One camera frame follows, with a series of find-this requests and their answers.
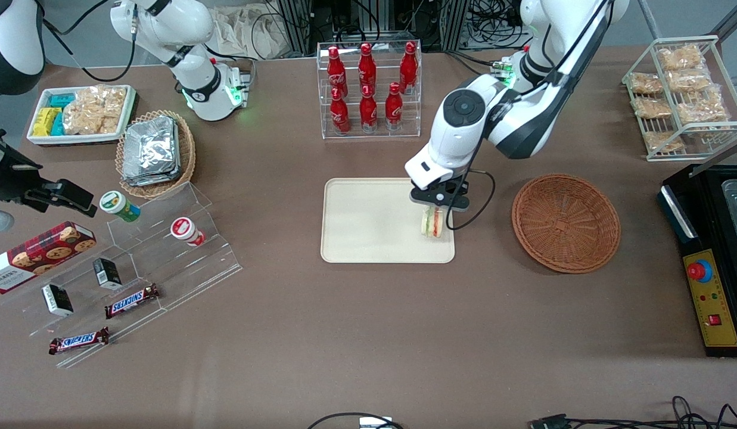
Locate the red tartan cookie box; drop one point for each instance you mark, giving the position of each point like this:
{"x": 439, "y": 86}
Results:
{"x": 40, "y": 253}

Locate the cream plastic tray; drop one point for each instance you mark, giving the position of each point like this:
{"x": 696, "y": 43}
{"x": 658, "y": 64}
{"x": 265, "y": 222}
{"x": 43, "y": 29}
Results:
{"x": 368, "y": 226}

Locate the wicker basket with foil packs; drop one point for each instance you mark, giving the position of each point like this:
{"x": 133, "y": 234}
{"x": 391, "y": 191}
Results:
{"x": 186, "y": 161}

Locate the yellow snack packet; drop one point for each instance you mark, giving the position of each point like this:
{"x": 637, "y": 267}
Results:
{"x": 43, "y": 119}

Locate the red emergency stop button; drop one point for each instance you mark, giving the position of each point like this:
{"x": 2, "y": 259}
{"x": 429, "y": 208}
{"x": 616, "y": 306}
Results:
{"x": 699, "y": 271}

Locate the clear acrylic bottle rack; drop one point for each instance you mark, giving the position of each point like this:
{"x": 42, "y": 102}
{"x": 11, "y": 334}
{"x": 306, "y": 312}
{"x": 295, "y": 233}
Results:
{"x": 374, "y": 134}

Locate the clear acrylic step display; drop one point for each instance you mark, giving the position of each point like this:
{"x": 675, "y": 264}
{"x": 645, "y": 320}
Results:
{"x": 165, "y": 268}

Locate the black machine with yellow panel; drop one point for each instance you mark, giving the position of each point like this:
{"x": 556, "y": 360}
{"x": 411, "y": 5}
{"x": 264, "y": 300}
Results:
{"x": 717, "y": 304}

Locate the red cola bottle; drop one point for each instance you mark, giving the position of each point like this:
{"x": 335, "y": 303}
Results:
{"x": 368, "y": 110}
{"x": 394, "y": 107}
{"x": 409, "y": 64}
{"x": 339, "y": 113}
{"x": 366, "y": 65}
{"x": 335, "y": 68}

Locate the Snickers chocolate bar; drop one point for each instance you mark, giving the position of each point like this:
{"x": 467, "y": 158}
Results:
{"x": 79, "y": 341}
{"x": 131, "y": 301}

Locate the triangle sandwich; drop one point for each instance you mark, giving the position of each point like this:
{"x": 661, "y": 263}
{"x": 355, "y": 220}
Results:
{"x": 432, "y": 226}

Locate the green lidded cup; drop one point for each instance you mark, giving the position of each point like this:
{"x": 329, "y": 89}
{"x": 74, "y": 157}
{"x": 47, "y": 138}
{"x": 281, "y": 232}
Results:
{"x": 119, "y": 205}

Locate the empty brown wicker basket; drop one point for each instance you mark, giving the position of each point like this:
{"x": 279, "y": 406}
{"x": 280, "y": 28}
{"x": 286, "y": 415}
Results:
{"x": 565, "y": 223}

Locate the red strawberry yogurt cup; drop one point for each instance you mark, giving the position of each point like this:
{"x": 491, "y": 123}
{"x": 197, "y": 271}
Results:
{"x": 186, "y": 231}

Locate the clear bag of crackers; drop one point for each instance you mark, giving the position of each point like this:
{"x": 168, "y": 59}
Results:
{"x": 94, "y": 110}

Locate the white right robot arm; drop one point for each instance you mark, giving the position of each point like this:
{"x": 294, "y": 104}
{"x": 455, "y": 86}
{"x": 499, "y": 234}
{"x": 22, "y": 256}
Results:
{"x": 195, "y": 83}

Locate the clear bag of snacks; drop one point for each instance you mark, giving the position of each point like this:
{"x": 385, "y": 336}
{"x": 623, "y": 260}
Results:
{"x": 663, "y": 140}
{"x": 645, "y": 82}
{"x": 680, "y": 58}
{"x": 702, "y": 110}
{"x": 689, "y": 80}
{"x": 651, "y": 107}

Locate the small black carton box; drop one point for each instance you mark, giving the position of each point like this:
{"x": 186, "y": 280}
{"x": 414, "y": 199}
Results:
{"x": 108, "y": 273}
{"x": 57, "y": 299}

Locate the aluminium equipment frame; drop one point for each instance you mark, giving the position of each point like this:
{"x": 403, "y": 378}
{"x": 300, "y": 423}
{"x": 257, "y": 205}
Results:
{"x": 297, "y": 24}

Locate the teal snack packet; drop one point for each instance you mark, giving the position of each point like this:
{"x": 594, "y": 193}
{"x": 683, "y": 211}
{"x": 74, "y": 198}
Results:
{"x": 58, "y": 125}
{"x": 61, "y": 100}

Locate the white snack bin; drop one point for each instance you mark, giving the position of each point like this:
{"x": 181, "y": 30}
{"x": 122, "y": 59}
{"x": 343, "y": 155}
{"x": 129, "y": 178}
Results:
{"x": 34, "y": 140}

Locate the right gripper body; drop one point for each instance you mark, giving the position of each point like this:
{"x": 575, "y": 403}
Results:
{"x": 9, "y": 179}

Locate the white fabric bag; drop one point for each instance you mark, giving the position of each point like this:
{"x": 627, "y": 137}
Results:
{"x": 243, "y": 30}

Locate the foil wrapped pack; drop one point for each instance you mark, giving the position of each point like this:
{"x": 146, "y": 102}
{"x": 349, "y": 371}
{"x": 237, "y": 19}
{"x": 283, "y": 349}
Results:
{"x": 148, "y": 180}
{"x": 151, "y": 146}

